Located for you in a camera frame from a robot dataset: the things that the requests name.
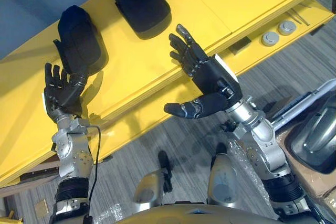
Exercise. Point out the silver robot right leg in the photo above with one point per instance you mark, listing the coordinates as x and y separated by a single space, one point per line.
223 182

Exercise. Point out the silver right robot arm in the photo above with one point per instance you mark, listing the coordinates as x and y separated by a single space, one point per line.
270 155

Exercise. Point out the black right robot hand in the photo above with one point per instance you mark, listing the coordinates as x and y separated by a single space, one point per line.
210 77

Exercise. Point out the grey plastic housing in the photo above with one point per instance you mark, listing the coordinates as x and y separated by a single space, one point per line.
315 137

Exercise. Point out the cardboard box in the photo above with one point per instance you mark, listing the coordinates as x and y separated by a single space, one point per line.
312 171

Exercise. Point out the silver robot leg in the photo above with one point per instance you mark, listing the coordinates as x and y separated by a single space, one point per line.
223 182
152 187

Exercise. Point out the black plastic housing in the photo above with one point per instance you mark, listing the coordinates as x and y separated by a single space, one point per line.
78 41
143 5

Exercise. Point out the silver round metal disc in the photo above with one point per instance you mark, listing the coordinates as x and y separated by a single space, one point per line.
287 27
270 38

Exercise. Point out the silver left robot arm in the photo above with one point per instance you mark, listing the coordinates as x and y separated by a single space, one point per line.
72 166

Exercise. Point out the silver robot torso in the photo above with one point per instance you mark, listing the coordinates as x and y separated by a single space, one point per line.
194 214

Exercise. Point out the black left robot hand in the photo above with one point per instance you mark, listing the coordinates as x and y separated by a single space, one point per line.
60 93

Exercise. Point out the clear bubble wrap sheet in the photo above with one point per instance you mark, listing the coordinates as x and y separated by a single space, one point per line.
252 171

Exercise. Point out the silver robot left leg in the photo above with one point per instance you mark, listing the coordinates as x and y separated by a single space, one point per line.
152 187

